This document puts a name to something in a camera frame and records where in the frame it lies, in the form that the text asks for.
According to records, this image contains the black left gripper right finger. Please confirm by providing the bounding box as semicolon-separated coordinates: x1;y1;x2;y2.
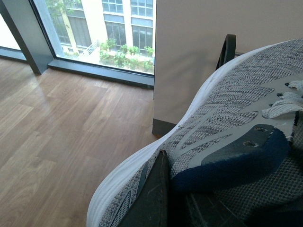
184;192;246;227

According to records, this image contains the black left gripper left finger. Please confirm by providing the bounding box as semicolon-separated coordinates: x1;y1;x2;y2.
119;150;169;227

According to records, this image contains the grey knit sneaker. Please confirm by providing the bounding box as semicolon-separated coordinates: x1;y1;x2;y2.
86;39;303;227

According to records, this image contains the black metal shoe rack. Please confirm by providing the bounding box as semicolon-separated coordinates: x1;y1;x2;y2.
215;34;243;70

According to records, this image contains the dark window frame left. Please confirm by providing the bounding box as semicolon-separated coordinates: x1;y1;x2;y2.
0;0;154;89

